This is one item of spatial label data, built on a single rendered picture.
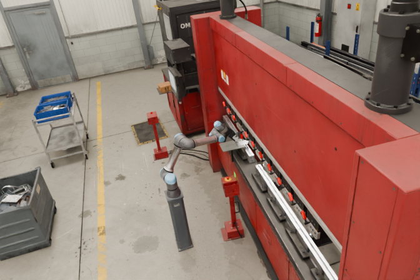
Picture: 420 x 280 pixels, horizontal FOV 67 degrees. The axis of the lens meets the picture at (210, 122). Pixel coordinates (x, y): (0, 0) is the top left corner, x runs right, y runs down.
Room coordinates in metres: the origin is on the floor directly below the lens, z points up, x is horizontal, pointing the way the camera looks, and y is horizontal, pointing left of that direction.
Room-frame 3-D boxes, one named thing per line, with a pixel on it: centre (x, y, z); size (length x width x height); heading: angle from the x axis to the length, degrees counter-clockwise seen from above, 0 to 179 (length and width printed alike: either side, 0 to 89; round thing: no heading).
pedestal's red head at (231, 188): (2.72, -0.14, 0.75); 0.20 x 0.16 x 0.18; 6
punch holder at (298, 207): (1.77, -0.62, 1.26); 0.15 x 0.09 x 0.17; 11
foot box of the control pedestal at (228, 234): (2.71, -0.11, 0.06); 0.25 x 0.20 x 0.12; 96
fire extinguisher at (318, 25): (8.01, -2.98, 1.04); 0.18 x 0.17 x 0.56; 14
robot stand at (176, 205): (2.64, 0.47, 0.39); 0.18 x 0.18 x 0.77; 14
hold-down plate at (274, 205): (2.13, -0.50, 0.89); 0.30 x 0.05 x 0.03; 11
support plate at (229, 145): (3.10, -0.22, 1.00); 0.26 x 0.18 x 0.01; 101
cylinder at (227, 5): (3.67, -0.39, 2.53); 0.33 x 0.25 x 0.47; 11
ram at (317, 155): (2.49, -0.49, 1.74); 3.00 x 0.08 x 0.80; 11
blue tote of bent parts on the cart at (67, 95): (5.31, 2.66, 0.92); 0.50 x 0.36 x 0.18; 104
